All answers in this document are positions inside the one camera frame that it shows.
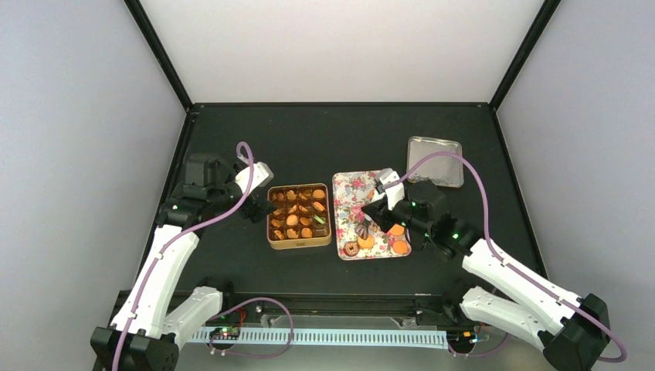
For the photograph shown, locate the white and metal tongs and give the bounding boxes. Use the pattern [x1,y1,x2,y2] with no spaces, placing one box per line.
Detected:
[355,216,372,240]

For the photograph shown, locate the gold cookie tin with tray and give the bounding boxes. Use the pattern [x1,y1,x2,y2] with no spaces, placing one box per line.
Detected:
[266,183,332,250]

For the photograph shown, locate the silver tin lid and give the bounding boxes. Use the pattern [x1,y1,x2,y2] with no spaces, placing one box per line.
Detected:
[406,136,464,188]

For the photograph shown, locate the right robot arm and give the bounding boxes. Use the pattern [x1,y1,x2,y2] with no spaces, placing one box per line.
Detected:
[362,181,609,370]

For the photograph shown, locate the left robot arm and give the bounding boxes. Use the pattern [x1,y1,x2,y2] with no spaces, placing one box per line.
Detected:
[90,154,273,370]

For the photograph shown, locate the floral serving tray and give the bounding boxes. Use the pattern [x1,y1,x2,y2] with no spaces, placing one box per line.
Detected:
[332,170,412,261]

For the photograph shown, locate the chocolate donut cookie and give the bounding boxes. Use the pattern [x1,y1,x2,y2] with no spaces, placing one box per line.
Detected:
[343,241,360,257]

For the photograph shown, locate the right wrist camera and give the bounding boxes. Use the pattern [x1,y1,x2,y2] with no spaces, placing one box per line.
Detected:
[374,168,405,211]

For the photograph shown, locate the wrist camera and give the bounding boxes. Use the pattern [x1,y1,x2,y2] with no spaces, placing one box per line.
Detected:
[235,162,274,195]
[374,168,405,211]

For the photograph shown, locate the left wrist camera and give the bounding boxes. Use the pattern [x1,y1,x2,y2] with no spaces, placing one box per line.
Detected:
[235,162,274,195]

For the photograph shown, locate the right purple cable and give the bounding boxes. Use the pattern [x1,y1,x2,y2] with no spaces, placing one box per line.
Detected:
[396,150,629,363]

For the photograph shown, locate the white slotted cable duct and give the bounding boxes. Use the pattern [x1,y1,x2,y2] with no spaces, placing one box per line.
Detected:
[188,327,449,349]

